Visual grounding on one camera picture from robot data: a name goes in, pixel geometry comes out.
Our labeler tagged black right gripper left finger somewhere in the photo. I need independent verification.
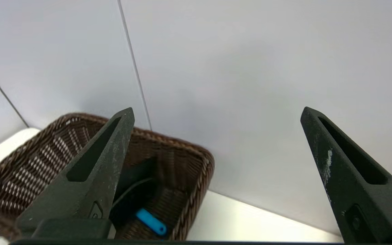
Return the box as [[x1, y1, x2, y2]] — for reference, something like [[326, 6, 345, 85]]
[[16, 108, 135, 240]]

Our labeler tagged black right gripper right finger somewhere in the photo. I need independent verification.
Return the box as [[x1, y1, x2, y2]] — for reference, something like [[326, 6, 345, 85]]
[[300, 107, 392, 243]]

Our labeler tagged black fabric pouch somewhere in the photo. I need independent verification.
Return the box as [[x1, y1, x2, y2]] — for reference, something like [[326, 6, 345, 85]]
[[109, 160, 162, 225]]

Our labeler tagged yellow spoon with blue handle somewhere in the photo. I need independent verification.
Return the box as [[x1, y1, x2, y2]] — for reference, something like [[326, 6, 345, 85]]
[[136, 208, 167, 236]]

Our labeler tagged dark brown wicker basket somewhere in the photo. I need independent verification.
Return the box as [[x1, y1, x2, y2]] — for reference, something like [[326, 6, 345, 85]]
[[0, 113, 215, 241]]

